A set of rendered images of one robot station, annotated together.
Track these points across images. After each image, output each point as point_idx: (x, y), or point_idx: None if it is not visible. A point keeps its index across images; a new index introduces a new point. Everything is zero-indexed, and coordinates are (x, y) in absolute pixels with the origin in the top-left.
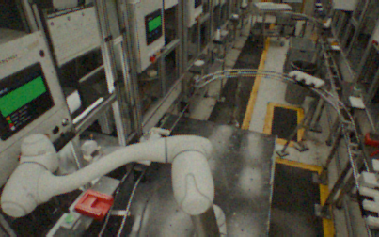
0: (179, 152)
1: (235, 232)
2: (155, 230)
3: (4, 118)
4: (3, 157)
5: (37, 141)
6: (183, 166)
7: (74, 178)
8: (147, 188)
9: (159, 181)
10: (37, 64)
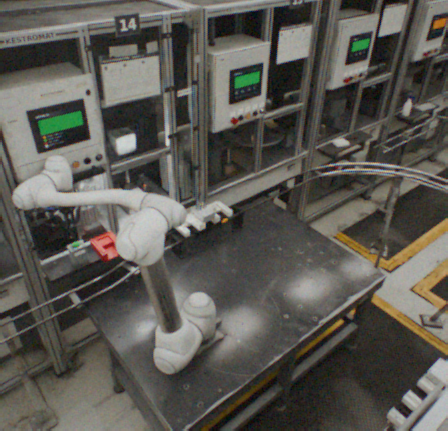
0: (145, 207)
1: (231, 346)
2: None
3: (41, 136)
4: (35, 166)
5: (55, 161)
6: (135, 216)
7: (64, 196)
8: (177, 263)
9: (195, 261)
10: (80, 100)
